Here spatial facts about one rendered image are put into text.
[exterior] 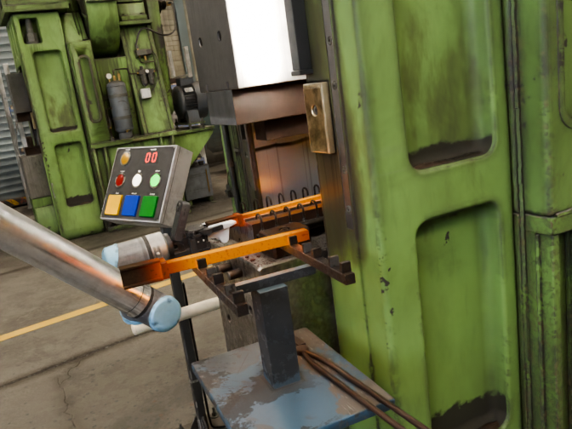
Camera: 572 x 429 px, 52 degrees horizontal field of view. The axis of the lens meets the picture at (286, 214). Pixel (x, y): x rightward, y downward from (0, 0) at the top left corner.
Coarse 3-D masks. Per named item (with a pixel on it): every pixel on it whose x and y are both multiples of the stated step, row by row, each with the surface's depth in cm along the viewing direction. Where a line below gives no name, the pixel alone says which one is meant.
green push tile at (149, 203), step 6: (144, 198) 202; (150, 198) 200; (156, 198) 198; (144, 204) 201; (150, 204) 199; (156, 204) 198; (144, 210) 200; (150, 210) 198; (144, 216) 200; (150, 216) 198
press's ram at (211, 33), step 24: (192, 0) 163; (216, 0) 149; (240, 0) 146; (264, 0) 149; (192, 24) 168; (216, 24) 152; (240, 24) 147; (264, 24) 150; (216, 48) 156; (240, 48) 148; (264, 48) 151; (288, 48) 154; (216, 72) 160; (240, 72) 149; (264, 72) 152; (288, 72) 155
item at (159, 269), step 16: (256, 240) 128; (272, 240) 128; (304, 240) 130; (192, 256) 122; (208, 256) 123; (224, 256) 124; (128, 272) 118; (144, 272) 119; (160, 272) 120; (128, 288) 118
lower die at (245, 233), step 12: (312, 204) 176; (252, 216) 168; (264, 216) 169; (288, 216) 167; (300, 216) 169; (312, 216) 171; (240, 228) 171; (252, 228) 163; (264, 228) 164; (240, 240) 173
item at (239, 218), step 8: (296, 200) 177; (304, 200) 176; (264, 208) 173; (272, 208) 172; (280, 208) 173; (232, 216) 166; (240, 216) 166; (248, 216) 168; (208, 224) 163; (240, 224) 166
